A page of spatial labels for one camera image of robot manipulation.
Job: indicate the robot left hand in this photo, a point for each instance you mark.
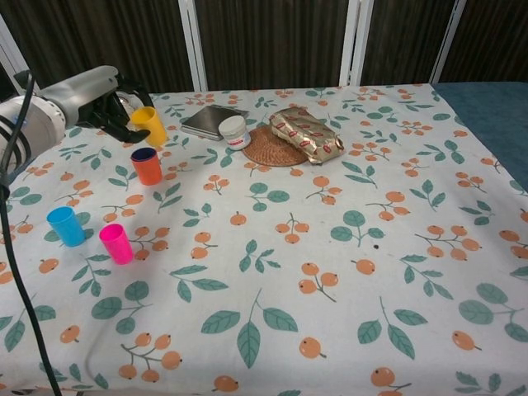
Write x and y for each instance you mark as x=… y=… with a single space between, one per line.
x=82 y=95

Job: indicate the yellow plastic cup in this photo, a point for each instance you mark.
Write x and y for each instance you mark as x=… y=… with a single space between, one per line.
x=150 y=125

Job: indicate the light blue plastic cup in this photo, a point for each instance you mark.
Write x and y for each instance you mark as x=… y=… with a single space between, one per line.
x=68 y=229

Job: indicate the pink plastic cup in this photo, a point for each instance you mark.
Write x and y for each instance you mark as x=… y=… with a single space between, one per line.
x=117 y=245

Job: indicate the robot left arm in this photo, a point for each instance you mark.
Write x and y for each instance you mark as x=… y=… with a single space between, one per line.
x=37 y=128

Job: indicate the dark slatted screen panel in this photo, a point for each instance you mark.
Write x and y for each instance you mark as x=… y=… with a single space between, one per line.
x=103 y=37
x=404 y=37
x=272 y=41
x=495 y=37

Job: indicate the orange plastic cup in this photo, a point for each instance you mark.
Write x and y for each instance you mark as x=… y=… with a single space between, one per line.
x=148 y=171

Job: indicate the silver flat kitchen scale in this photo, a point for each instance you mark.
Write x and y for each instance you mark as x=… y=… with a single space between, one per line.
x=206 y=121

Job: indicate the small white jar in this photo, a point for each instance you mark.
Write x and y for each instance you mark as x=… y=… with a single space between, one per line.
x=234 y=132

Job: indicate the round woven coaster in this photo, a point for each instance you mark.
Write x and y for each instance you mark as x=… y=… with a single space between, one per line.
x=268 y=150

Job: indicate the gold snack packet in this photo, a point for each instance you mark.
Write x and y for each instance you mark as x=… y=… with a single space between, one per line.
x=305 y=134

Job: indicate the floral tablecloth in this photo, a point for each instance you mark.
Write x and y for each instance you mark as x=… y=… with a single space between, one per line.
x=288 y=268

